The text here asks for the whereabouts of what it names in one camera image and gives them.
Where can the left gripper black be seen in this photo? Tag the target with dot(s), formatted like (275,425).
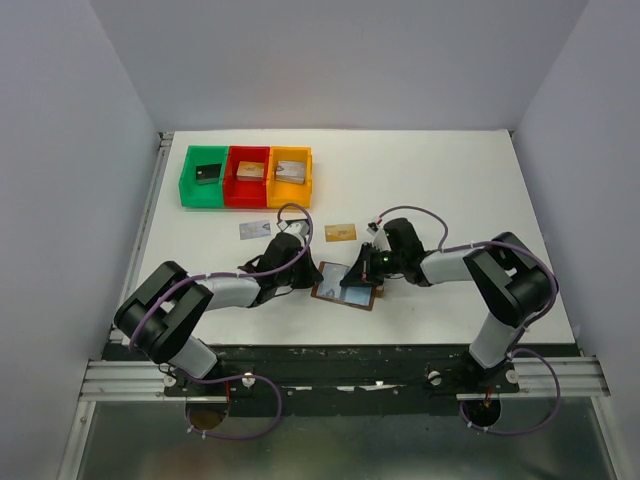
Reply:
(312,275)

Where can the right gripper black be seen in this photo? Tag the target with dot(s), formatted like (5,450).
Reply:
(362,273)

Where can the brown leather card holder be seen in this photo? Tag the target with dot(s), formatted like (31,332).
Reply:
(362,298)

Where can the gold VIP card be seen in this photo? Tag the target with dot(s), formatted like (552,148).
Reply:
(340,232)

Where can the silver VIP card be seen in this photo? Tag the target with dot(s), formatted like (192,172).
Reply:
(330,287)
(254,230)

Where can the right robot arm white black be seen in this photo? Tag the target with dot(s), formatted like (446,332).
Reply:
(516,286)

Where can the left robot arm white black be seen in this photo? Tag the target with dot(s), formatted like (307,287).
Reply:
(160,316)

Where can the silver card stack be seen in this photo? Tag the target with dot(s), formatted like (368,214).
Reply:
(291,172)

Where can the tan card stack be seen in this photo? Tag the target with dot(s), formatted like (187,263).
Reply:
(250,171)

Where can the orange plastic bin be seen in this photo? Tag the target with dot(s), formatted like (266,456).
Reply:
(278,193)

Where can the red plastic bin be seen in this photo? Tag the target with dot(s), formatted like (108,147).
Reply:
(244,184)

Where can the left white knob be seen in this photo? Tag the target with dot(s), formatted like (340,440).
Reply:
(248,381)

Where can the white knob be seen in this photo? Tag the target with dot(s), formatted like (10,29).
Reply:
(434,378)
(248,381)

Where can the right white knob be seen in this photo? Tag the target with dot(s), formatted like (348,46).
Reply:
(434,378)

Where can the green plastic bin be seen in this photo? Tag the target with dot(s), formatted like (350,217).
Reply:
(208,196)

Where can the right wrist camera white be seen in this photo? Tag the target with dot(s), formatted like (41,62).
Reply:
(379,238)

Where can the aluminium frame rail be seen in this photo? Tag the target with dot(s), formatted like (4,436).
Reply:
(456,188)

